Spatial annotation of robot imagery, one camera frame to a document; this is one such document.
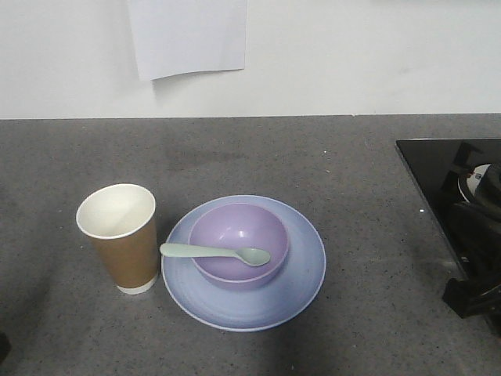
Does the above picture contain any black gas stove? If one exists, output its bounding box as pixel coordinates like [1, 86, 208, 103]
[396, 138, 500, 276]

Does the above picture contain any purple bowl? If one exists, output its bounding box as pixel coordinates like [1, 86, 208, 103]
[189, 203, 290, 291]

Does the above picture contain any white paper sheet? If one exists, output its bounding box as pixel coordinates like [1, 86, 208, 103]
[128, 0, 247, 81]

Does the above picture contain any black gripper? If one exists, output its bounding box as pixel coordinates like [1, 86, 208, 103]
[442, 164, 500, 335]

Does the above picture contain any light blue plate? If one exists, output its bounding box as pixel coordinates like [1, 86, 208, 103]
[161, 195, 326, 332]

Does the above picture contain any brown paper cup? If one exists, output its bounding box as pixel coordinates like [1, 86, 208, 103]
[75, 183, 159, 295]

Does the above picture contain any white plastic spoon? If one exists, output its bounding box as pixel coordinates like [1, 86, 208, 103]
[160, 243, 271, 267]

